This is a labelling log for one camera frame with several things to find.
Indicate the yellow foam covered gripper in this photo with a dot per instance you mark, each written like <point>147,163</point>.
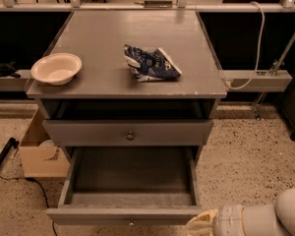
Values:
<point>230,220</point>

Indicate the grey drawer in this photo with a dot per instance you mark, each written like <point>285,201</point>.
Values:
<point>127,133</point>
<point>129,186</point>

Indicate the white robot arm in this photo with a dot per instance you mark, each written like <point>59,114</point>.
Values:
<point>262,220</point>

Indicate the grey wooden drawer cabinet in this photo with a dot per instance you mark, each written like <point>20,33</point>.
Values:
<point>105,106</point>

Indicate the blue white chip bag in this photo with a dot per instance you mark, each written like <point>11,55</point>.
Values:
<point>151,66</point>

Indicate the cardboard box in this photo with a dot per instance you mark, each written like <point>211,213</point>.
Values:
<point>40,157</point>

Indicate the black bar on floor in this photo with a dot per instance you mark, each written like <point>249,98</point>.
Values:
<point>12,143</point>

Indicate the white plastic bowl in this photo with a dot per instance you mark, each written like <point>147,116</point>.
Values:
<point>56,69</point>

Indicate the grey metal rail frame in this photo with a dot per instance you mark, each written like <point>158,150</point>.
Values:
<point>252,81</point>

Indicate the black object on rail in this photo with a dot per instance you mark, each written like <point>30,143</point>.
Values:
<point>8,70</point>

